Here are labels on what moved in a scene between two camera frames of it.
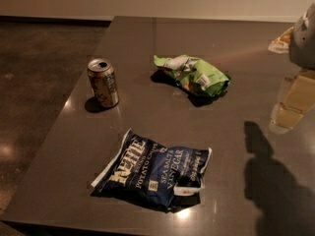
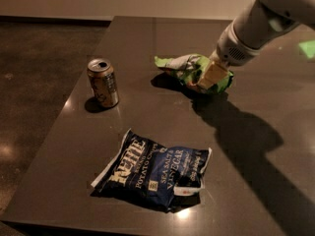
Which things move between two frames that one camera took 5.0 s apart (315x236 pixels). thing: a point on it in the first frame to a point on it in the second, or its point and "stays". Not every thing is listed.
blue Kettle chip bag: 154,174 stays
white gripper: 303,44 to 231,50
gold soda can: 103,79 stays
